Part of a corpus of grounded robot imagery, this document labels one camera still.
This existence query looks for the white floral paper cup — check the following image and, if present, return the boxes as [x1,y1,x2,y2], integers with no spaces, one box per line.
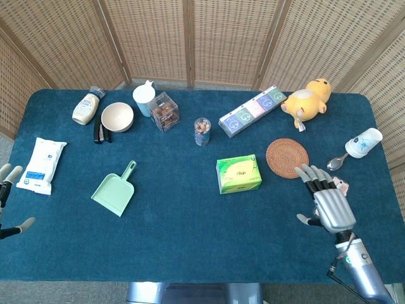
[344,127,383,159]

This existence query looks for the green tissue pack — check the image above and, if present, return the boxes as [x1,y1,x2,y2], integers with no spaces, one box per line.
[216,154,263,195]

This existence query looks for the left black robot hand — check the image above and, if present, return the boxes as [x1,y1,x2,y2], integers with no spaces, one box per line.
[0,163,36,240]

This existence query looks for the yellow plush toy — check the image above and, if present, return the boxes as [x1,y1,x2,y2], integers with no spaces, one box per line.
[280,78,333,132]

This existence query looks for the blue table cloth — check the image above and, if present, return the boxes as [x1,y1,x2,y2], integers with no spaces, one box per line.
[0,88,396,284]

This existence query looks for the woven folding screen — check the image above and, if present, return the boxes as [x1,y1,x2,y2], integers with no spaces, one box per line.
[0,0,405,219]

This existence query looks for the white wet wipes pack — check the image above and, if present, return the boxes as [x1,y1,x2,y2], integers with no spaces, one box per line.
[16,137,68,196]

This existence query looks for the beige bowl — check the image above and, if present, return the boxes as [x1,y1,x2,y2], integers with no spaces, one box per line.
[101,101,134,133]

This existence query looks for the clear box of brown blocks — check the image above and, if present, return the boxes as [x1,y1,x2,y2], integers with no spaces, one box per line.
[149,91,180,134]

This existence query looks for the long box of colourful packets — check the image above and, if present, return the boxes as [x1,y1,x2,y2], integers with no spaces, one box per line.
[218,84,287,139]

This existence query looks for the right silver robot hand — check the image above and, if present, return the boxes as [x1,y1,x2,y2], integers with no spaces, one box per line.
[294,163,357,234]

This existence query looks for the black stapler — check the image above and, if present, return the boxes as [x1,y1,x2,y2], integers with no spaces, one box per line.
[93,116,113,145]

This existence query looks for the round woven rattan coaster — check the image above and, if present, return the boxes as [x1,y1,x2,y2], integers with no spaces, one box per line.
[266,137,310,179]

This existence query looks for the mint green dustpan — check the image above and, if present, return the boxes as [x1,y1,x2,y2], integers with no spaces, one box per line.
[90,160,137,218]

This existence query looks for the white and blue lidded cup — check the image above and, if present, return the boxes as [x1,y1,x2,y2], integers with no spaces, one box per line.
[132,80,158,118]

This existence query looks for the clear snack jar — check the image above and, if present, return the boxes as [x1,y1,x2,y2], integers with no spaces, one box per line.
[194,117,212,147]

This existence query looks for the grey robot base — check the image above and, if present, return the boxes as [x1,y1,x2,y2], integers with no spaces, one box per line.
[125,281,264,304]

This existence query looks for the cream squeeze sauce bottle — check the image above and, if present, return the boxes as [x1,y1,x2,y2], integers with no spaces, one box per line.
[72,85,106,125]

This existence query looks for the metal spoon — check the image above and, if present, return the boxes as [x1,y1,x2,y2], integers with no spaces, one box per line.
[326,153,349,171]

